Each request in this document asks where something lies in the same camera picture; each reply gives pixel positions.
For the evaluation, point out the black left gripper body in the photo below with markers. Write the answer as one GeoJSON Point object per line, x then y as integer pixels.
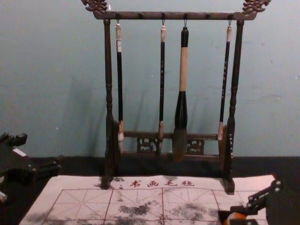
{"type": "Point", "coordinates": [14, 166]}

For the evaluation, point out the thin black brush pink top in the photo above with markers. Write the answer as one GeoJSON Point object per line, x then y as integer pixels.
{"type": "Point", "coordinates": [224, 82]}

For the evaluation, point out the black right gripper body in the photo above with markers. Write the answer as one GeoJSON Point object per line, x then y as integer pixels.
{"type": "Point", "coordinates": [286, 208]}

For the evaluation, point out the white felt mat red grid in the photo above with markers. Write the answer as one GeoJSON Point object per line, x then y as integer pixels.
{"type": "Point", "coordinates": [82, 206]}

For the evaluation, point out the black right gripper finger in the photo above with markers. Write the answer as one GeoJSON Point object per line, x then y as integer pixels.
{"type": "Point", "coordinates": [256, 222]}
{"type": "Point", "coordinates": [253, 206]}

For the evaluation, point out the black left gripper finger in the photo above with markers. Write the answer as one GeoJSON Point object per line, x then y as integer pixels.
{"type": "Point", "coordinates": [45, 170]}
{"type": "Point", "coordinates": [16, 140]}

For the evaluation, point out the large tan and black brush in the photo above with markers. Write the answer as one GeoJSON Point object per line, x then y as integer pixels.
{"type": "Point", "coordinates": [181, 110]}

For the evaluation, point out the thin brush with white label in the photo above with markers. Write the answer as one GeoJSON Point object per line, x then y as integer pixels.
{"type": "Point", "coordinates": [120, 82]}

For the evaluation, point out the black table cloth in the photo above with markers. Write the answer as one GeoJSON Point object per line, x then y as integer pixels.
{"type": "Point", "coordinates": [77, 166]}

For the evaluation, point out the dark carved wooden brush rack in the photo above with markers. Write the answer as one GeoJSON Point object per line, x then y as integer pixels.
{"type": "Point", "coordinates": [107, 70]}

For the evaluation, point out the thin black brush brown tip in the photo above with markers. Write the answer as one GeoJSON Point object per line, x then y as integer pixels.
{"type": "Point", "coordinates": [162, 82]}

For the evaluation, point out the orange and white small object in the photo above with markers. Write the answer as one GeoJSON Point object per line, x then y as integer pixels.
{"type": "Point", "coordinates": [230, 219]}

